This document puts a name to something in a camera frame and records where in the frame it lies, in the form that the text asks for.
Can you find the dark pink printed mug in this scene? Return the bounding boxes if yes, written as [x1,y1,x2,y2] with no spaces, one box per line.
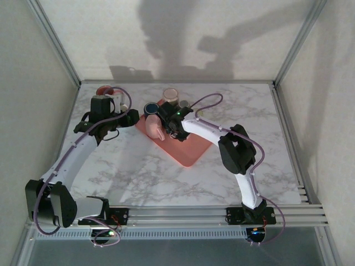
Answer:
[96,85,115,98]

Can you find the pale pink mug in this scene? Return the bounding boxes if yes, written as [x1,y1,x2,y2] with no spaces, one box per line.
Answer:
[145,114,166,140]

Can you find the pink mug with navy inside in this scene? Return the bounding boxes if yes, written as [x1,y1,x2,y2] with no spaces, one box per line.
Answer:
[162,88,180,105]

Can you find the navy blue mug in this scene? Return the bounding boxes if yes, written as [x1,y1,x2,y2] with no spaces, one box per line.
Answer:
[144,101,162,116]

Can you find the pink plastic tray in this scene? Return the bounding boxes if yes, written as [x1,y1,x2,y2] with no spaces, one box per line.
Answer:
[135,96,212,167]

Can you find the aluminium side rails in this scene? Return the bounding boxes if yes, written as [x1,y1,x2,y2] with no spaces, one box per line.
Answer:
[270,84,310,204]

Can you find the black controller board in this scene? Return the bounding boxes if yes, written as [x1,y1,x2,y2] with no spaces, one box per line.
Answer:
[90,228,117,244]
[246,227,267,244]

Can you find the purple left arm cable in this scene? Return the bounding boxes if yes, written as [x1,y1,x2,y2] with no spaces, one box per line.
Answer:
[33,86,133,248]

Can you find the aluminium frame post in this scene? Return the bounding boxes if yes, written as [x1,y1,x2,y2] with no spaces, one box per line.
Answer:
[273,0,329,87]
[26,0,82,86]

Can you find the wide slotted aluminium rail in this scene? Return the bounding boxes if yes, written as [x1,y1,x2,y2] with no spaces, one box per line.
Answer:
[26,203,329,229]

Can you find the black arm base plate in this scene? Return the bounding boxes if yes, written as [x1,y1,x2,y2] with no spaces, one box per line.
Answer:
[78,207,130,226]
[226,206,277,225]

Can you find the grey slotted cable duct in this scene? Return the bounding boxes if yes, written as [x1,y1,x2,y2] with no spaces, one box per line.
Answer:
[33,228,249,241]

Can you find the aluminium frame leg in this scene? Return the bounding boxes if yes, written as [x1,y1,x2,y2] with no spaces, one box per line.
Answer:
[316,226,343,266]
[11,226,38,266]

